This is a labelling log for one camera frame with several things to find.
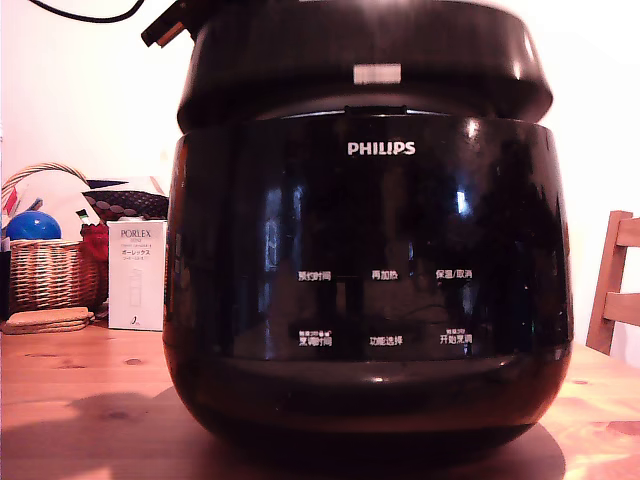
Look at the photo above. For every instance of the woven wicker basket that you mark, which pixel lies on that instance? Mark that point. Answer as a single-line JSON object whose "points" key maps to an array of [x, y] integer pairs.
{"points": [[47, 275]]}

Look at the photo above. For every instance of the blue ball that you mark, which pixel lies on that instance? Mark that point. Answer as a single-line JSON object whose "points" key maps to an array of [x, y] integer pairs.
{"points": [[34, 226]]}

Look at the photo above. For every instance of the dotted dark patterned cloth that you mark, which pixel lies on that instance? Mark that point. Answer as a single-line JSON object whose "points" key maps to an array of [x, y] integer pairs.
{"points": [[131, 202]]}

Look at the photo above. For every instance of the cork coaster stack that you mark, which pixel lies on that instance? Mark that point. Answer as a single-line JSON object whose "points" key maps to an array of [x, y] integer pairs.
{"points": [[47, 320]]}

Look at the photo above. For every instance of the black rice cooker lid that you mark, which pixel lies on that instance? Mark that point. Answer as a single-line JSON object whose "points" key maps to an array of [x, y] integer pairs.
{"points": [[360, 40]]}

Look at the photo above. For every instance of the white Porlex box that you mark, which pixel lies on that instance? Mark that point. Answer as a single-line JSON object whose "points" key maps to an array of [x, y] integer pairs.
{"points": [[137, 290]]}

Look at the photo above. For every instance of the red knitted item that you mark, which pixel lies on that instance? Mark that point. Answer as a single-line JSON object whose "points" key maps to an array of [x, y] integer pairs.
{"points": [[96, 247]]}

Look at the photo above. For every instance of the black Philips rice cooker body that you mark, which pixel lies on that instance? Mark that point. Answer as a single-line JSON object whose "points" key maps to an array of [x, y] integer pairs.
{"points": [[365, 225]]}

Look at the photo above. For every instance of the wooden chair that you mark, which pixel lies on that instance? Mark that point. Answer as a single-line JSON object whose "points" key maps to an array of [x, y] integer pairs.
{"points": [[610, 280]]}

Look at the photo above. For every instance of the white paper sheet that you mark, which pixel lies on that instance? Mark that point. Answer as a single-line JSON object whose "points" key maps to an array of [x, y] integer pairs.
{"points": [[57, 194]]}

